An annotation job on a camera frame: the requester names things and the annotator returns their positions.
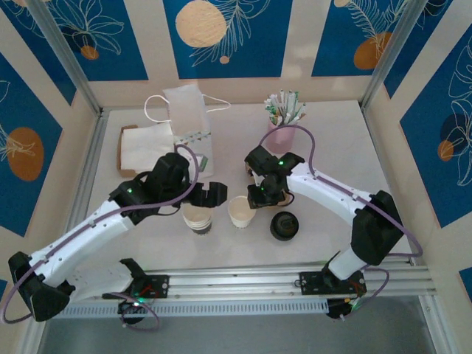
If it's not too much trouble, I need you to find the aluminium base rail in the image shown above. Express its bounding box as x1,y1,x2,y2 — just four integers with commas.
143,257,432,300

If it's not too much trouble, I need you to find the pink cup holder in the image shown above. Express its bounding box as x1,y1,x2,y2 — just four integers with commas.
266,120,297,154

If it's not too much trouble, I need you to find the black plastic lid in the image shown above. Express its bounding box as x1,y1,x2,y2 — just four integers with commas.
269,212,299,242

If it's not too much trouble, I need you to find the white slotted cable duct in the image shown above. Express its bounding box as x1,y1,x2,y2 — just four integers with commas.
58,297,329,320

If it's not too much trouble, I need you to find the stack of paper cups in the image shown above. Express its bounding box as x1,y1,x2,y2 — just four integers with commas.
182,204,215,236

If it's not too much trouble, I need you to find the white paper bag with handles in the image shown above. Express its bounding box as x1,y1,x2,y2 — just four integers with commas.
143,83,232,182

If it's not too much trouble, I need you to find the aluminium frame post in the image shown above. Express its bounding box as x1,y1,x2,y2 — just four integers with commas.
26,0,103,115
360,0,428,114

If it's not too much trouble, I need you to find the wrapped straws bundle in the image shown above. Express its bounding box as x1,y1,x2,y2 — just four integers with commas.
263,88,308,127

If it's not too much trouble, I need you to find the white paper coffee cup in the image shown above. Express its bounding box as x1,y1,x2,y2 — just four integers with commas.
227,196,256,229

